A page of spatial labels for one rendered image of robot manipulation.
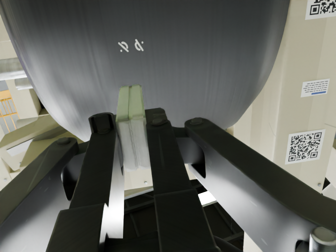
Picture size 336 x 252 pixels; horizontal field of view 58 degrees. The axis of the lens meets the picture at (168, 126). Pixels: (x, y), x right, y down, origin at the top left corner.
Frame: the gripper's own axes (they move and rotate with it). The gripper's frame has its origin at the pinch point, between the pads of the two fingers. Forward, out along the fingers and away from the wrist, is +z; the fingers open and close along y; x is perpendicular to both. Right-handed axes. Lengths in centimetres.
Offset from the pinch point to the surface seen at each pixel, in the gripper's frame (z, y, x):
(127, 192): 431, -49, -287
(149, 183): 64, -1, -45
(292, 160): 35, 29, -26
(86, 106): 13.5, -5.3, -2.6
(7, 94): 536, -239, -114
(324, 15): 30.3, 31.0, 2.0
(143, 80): 12.2, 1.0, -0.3
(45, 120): 80, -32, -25
